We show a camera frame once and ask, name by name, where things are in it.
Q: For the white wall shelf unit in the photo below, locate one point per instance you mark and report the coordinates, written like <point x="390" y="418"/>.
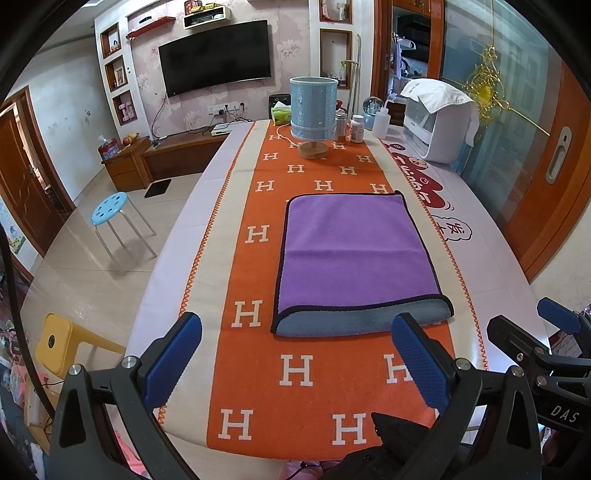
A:
<point x="117" y="68"/>

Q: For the purple grey microfibre towel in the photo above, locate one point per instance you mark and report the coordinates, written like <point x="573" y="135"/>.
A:
<point x="349" y="264"/>

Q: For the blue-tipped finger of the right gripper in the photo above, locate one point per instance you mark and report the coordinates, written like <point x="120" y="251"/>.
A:
<point x="568" y="321"/>

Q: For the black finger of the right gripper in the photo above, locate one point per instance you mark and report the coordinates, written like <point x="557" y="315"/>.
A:
<point x="560" y="386"/>

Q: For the black floor mat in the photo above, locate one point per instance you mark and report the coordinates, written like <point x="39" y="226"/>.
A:
<point x="157" y="188"/>

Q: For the wooden lamp base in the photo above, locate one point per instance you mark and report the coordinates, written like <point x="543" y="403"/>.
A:
<point x="312" y="150"/>

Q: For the brown wooden door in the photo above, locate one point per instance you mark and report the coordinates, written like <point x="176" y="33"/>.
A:
<point x="30" y="186"/>

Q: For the white pill bottle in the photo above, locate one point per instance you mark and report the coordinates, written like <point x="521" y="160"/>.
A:
<point x="357" y="129"/>

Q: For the white cloth on appliance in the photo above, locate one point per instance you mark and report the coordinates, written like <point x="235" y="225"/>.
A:
<point x="437" y="95"/>

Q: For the gold hanging ornament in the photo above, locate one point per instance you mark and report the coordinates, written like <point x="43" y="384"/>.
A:
<point x="496" y="57"/>

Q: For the orange H-pattern table runner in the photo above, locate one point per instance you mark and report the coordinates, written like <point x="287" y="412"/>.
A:
<point x="303" y="267"/>

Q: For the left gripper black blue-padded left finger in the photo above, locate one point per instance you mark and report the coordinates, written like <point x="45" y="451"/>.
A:
<point x="83" y="442"/>

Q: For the glass snow globe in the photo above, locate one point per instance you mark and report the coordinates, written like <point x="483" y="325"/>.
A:
<point x="371" y="106"/>

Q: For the white set-top box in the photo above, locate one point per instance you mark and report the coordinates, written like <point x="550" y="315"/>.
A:
<point x="224" y="129"/>

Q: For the white countertop appliance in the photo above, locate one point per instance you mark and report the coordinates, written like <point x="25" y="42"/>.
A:
<point x="437" y="138"/>

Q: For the wooden tv cabinet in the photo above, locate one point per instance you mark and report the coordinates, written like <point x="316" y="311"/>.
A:
<point x="140" y="164"/>

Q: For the green tissue pack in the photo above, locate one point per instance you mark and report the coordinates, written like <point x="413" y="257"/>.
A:
<point x="280" y="114"/>

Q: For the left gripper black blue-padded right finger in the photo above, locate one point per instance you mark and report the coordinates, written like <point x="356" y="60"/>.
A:
<point x="487" y="424"/>

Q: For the red tissue box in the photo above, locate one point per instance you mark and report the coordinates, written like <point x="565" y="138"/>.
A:
<point x="108" y="148"/>

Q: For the white squeeze bottle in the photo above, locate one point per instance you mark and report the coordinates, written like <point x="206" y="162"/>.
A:
<point x="382" y="121"/>

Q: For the yellow plastic stool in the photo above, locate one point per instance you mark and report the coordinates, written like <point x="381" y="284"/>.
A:
<point x="60" y="339"/>

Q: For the blue cylindrical lamp shade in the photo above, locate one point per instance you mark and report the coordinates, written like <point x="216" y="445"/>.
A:
<point x="312" y="101"/>

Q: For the black wall television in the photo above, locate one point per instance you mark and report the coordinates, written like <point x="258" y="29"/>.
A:
<point x="228" y="54"/>

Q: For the blue round plastic stool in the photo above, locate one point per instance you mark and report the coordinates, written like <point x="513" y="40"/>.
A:
<point x="103" y="214"/>

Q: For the clear glass jar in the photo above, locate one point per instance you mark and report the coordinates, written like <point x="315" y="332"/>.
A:
<point x="341" y="121"/>

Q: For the silver door handle plate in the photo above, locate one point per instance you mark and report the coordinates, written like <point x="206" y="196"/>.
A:
<point x="559" y="155"/>

